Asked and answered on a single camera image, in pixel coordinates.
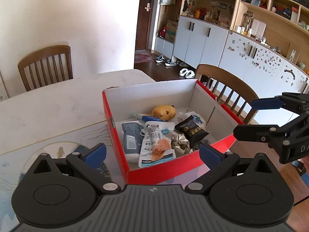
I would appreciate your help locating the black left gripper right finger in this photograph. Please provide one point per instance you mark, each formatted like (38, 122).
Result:
(246, 191)

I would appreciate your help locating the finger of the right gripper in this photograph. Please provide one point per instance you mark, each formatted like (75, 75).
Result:
(258, 133)
(284, 102)

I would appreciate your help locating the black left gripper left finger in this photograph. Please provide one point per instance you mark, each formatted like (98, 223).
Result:
(62, 191)

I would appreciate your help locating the blueberry bread clear packet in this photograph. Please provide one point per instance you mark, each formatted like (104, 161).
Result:
(198, 119)

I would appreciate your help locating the black small snack packet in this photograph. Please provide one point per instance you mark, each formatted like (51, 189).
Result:
(192, 132)

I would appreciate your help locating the silver foil snack bag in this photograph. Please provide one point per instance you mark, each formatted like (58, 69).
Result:
(180, 144)

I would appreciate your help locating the white blue snack bag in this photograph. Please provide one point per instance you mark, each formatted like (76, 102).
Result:
(133, 134)

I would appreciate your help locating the chicken breast snack packet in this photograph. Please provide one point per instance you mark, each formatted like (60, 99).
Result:
(156, 146)

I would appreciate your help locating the blue cracker packet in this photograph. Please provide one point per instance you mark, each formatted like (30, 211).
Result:
(147, 118)

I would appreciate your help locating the white slippers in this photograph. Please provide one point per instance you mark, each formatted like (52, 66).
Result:
(188, 74)

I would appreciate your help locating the red cardboard box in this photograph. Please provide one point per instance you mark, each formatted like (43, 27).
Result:
(121, 103)

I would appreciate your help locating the sneakers pair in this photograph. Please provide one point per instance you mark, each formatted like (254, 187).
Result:
(168, 63)

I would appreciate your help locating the brown wooden chair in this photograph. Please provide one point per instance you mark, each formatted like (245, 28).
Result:
(46, 66)

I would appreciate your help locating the brown door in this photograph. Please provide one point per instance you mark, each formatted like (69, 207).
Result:
(143, 25)

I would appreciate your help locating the white wall cabinet unit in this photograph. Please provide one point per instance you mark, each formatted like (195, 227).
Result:
(263, 42)

